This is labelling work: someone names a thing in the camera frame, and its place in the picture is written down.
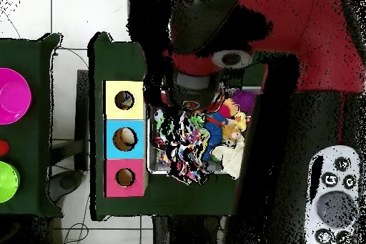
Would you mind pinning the colourful patterned cloth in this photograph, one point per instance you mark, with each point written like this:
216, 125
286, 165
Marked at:
186, 152
126, 100

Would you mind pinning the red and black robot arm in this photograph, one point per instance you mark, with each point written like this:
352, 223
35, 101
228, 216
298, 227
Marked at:
314, 40

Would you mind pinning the shallow silver mesh bin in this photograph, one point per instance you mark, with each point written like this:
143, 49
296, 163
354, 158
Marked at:
155, 166

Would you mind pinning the wooden box with three holes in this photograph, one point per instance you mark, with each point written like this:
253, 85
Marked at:
137, 89

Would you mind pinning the blue spiky rubber ball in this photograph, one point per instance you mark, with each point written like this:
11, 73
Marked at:
214, 134

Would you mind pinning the cream waffle cloth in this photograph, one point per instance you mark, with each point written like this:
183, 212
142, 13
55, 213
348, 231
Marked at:
231, 158

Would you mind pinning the purple spiky rubber ball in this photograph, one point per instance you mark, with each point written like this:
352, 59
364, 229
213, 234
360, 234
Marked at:
244, 99

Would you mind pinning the black equipment stand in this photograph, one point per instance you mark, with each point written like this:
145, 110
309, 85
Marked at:
82, 98

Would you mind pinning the dark green side table cloth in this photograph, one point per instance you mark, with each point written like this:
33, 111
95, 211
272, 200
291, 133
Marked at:
31, 55

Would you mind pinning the magenta plastic bowl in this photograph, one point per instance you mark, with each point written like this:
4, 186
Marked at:
13, 96

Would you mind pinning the small red round object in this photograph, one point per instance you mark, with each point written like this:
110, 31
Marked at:
3, 148

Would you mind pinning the lime green plastic bowl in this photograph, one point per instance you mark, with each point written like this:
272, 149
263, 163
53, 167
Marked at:
8, 182

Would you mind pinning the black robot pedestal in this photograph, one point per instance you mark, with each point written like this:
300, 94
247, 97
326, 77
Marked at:
183, 232

